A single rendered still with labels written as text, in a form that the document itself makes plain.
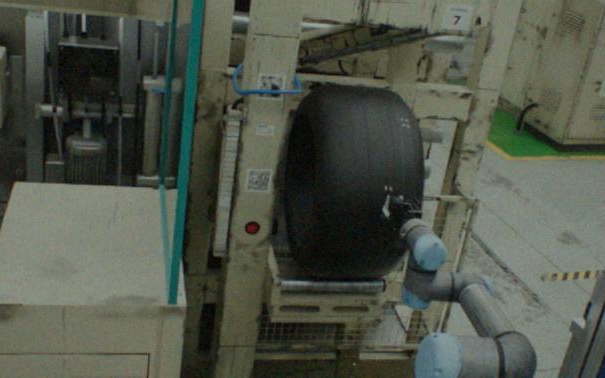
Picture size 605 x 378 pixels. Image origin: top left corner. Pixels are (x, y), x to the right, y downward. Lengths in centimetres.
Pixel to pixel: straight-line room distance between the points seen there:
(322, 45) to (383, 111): 44
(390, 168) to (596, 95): 479
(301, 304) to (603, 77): 479
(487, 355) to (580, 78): 526
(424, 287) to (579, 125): 506
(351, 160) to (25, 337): 99
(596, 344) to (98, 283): 105
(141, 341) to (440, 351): 61
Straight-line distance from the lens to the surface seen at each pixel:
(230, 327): 261
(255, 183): 236
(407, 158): 226
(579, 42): 681
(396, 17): 256
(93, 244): 186
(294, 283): 246
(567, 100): 687
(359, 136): 224
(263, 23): 219
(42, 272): 176
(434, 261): 193
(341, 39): 267
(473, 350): 163
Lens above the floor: 220
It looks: 25 degrees down
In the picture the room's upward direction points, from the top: 9 degrees clockwise
